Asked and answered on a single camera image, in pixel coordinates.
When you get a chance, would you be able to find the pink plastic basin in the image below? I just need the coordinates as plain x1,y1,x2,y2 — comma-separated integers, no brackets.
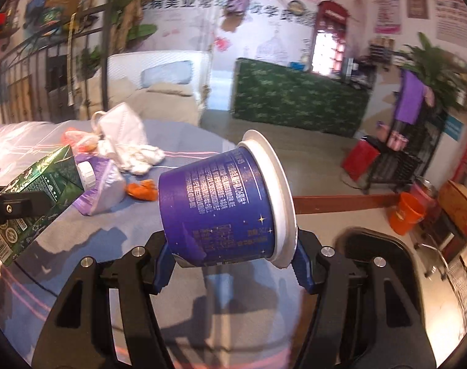
410,182,437,205

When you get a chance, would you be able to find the purple plastic packaging bag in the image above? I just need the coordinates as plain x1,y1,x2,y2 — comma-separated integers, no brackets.
72,156,126,216

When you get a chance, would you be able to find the clear plastic bag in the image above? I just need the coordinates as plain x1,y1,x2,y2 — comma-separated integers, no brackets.
62,130,100,155

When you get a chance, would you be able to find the red booth cabinet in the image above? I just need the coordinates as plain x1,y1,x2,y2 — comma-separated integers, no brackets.
310,2,351,75

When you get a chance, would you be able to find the green patterned mattress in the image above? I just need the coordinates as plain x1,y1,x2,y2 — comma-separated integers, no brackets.
232,58,370,138

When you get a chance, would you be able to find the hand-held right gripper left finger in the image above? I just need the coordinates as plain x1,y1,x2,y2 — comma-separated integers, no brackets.
31,232,180,369

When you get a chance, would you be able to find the purple paper cup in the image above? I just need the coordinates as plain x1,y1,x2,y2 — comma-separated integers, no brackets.
157,130,297,270

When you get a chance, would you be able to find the blue pillow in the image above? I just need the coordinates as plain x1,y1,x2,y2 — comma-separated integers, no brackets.
141,61,192,87

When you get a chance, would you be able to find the striped grey tablecloth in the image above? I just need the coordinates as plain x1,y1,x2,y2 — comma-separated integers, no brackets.
0,119,307,369

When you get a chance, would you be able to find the black metal railing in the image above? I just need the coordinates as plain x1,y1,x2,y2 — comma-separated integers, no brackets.
0,2,115,124

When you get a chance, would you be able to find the white face mask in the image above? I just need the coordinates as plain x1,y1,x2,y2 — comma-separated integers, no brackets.
91,103,149,154

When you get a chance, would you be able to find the white armchair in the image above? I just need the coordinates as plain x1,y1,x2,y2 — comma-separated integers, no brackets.
106,51,213,125

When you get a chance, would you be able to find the beige blanket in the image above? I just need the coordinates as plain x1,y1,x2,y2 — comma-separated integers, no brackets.
110,82,199,124

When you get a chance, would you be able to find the blue wall sign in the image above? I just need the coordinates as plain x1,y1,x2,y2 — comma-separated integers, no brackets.
445,115,465,141

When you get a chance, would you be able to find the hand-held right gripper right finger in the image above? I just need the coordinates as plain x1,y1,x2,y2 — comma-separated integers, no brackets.
291,230,437,369

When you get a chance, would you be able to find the office chair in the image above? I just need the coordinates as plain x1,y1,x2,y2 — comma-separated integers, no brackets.
414,238,451,282

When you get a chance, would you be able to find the green drink carton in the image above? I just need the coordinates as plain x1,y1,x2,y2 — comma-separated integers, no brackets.
0,145,97,267

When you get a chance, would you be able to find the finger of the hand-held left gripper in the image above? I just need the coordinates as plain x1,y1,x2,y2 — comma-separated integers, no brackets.
0,186,61,225

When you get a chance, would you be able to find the black metal rack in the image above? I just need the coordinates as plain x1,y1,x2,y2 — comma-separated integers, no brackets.
362,67,447,195

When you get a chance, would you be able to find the purple towel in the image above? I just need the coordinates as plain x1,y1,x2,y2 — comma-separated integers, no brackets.
395,70,426,125

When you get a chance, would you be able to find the orange crumpled wrapper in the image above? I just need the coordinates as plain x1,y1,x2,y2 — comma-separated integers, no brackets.
126,180,157,201

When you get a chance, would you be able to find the crumpled white tissue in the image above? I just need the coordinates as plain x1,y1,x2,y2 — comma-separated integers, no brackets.
98,140,165,174

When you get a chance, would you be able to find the red paper bag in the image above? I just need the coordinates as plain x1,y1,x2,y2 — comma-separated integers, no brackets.
341,138,381,182

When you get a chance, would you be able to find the green potted plant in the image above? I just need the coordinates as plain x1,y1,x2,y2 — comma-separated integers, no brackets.
395,33,467,112

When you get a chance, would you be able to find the orange plastic bucket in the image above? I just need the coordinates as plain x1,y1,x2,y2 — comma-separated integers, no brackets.
388,192,426,236

